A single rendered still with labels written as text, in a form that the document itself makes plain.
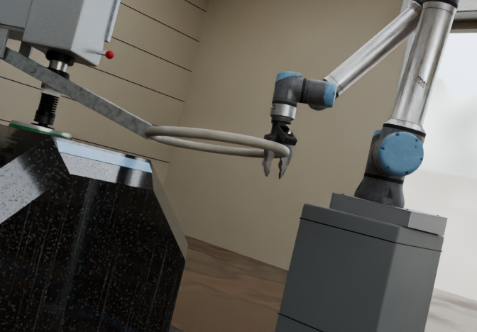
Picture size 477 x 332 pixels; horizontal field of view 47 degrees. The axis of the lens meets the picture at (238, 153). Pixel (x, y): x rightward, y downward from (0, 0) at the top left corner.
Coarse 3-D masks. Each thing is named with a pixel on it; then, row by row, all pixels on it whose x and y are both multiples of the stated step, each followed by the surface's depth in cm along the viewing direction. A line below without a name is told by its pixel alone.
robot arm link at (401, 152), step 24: (432, 0) 191; (456, 0) 191; (432, 24) 190; (432, 48) 189; (408, 72) 192; (432, 72) 190; (408, 96) 190; (408, 120) 190; (384, 144) 187; (408, 144) 186; (384, 168) 189; (408, 168) 186
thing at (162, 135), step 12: (156, 132) 171; (168, 132) 167; (180, 132) 165; (192, 132) 164; (204, 132) 163; (216, 132) 163; (168, 144) 200; (180, 144) 204; (192, 144) 206; (204, 144) 209; (240, 144) 165; (252, 144) 166; (264, 144) 168; (276, 144) 172; (252, 156) 205; (264, 156) 201; (276, 156) 194
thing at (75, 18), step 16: (48, 0) 193; (64, 0) 192; (80, 0) 191; (96, 0) 198; (112, 0) 210; (32, 16) 194; (48, 16) 192; (64, 16) 191; (80, 16) 191; (96, 16) 201; (32, 32) 193; (48, 32) 192; (64, 32) 191; (80, 32) 193; (96, 32) 203; (48, 48) 194; (64, 48) 190; (80, 48) 195; (96, 48) 206; (96, 64) 208
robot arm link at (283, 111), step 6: (270, 108) 197; (276, 108) 196; (282, 108) 195; (288, 108) 195; (294, 108) 196; (270, 114) 197; (276, 114) 195; (282, 114) 194; (288, 114) 195; (294, 114) 197
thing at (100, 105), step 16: (16, 64) 198; (32, 64) 197; (48, 80) 195; (64, 80) 194; (80, 96) 192; (96, 96) 191; (112, 112) 189; (128, 112) 200; (128, 128) 187; (144, 128) 186
